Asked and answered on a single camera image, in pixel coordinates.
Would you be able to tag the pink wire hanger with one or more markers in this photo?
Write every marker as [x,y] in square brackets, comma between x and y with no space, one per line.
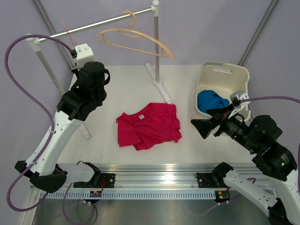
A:
[68,33]

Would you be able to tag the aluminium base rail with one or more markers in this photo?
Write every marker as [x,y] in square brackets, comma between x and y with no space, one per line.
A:
[152,174]

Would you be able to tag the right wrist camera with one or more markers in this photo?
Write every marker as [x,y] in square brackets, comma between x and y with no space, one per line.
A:
[236,99]

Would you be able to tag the blue t shirt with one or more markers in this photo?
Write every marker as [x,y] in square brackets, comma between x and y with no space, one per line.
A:
[209,99]

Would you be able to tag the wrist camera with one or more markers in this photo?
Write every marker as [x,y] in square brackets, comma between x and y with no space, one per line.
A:
[84,54]
[236,99]

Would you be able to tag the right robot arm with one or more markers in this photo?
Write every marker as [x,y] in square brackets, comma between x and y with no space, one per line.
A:
[274,161]

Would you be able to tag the beige plastic hanger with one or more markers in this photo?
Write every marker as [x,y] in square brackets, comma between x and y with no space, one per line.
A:
[160,49]

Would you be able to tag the white slotted cable duct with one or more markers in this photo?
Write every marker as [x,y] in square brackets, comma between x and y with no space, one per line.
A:
[134,195]

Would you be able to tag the metal clothes rack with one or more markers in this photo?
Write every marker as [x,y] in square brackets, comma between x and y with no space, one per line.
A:
[154,72]

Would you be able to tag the pink t shirt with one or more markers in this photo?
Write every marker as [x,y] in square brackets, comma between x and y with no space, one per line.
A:
[155,124]

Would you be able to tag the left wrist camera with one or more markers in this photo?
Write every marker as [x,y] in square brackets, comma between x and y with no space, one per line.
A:
[84,54]

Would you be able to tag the cream laundry basket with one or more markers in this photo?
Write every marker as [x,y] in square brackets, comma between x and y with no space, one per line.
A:
[223,78]

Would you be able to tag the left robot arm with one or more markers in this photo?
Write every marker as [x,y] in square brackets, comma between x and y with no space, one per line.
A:
[42,169]

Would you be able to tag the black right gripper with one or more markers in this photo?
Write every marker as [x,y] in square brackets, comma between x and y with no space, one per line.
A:
[204,126]

